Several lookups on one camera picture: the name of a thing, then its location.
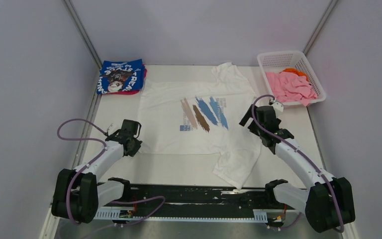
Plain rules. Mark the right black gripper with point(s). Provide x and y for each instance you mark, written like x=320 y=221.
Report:
x=248 y=115

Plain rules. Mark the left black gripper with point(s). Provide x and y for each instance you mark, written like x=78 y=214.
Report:
x=137 y=146

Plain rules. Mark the white printed t-shirt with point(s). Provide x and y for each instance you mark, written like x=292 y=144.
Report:
x=202 y=118

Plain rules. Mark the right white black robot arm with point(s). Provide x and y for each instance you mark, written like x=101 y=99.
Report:
x=327 y=201

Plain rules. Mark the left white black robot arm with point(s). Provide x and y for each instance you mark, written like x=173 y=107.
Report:
x=79 y=193

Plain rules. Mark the pink crumpled t-shirt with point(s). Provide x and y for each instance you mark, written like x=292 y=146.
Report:
x=288 y=87

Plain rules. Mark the orange t-shirt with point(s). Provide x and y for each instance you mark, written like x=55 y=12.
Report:
x=297 y=72

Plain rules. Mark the blue folded printed t-shirt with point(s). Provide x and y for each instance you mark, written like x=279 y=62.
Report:
x=116 y=76

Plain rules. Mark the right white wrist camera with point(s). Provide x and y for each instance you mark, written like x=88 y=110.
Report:
x=278 y=106

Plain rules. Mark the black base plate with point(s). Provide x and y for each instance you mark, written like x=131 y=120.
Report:
x=196 y=203

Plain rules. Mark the right corner aluminium post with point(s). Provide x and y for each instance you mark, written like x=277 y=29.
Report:
x=320 y=25

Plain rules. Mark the corner aluminium post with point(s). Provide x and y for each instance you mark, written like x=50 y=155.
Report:
x=320 y=25
x=82 y=31

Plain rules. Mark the aluminium frame rail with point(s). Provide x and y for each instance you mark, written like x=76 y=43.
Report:
x=295 y=228

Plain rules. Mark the left corner aluminium post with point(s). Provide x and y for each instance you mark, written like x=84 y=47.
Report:
x=82 y=31

